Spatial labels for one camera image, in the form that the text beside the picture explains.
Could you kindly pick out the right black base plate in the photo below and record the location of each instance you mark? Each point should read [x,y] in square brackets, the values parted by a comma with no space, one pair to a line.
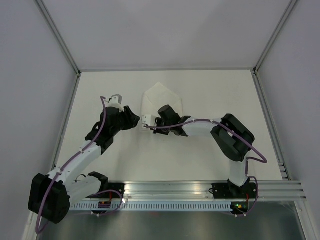
[224,191]

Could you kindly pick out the left aluminium frame post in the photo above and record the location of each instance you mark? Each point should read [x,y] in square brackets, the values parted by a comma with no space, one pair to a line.
[57,35]

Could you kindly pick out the aluminium front rail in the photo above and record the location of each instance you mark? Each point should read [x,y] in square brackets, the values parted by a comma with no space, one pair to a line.
[269,190]

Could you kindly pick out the right aluminium frame post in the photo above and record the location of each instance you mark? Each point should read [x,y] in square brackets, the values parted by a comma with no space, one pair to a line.
[275,34]

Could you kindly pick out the white slotted cable duct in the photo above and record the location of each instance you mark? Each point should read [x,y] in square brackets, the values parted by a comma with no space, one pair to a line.
[154,206]

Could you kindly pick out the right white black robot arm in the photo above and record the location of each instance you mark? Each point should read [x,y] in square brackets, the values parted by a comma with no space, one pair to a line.
[231,136]

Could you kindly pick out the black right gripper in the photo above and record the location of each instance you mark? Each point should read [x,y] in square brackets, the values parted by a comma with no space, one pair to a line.
[157,130]

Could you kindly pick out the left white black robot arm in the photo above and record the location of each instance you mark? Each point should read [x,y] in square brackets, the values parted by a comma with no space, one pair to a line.
[52,195]

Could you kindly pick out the white cloth napkin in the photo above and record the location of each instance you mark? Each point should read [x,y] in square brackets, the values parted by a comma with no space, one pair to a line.
[157,97]

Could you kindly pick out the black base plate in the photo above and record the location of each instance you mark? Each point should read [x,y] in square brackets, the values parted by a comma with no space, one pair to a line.
[224,191]
[113,190]

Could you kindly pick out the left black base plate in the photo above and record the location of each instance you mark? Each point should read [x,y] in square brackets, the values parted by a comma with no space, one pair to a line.
[113,190]

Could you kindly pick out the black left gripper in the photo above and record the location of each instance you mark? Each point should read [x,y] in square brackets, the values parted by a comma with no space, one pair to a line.
[131,119]

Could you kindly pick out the aluminium frame post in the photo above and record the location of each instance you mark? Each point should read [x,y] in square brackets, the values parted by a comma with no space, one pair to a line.
[57,35]
[275,34]

